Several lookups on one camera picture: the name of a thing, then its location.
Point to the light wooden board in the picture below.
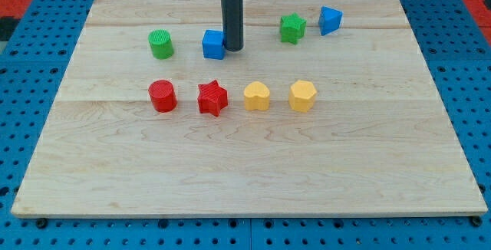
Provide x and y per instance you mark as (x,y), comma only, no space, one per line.
(377,143)

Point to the red star block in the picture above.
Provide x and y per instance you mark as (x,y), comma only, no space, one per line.
(212,98)

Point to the blue triangular prism block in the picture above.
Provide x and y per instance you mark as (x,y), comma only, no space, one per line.
(329,20)

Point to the green star block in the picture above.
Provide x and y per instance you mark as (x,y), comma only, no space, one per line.
(292,28)

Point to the yellow hexagon block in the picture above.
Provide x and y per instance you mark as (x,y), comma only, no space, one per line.
(302,96)

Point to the yellow heart block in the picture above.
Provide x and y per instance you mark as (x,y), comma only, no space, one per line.
(256,96)

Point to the green cylinder block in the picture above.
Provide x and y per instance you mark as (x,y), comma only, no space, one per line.
(161,44)

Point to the dark grey cylindrical pointer rod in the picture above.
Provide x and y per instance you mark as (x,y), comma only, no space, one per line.
(232,24)

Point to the blue cube block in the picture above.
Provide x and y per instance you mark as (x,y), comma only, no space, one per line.
(213,44)

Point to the red cylinder block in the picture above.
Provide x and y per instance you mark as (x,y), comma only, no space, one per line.
(162,96)

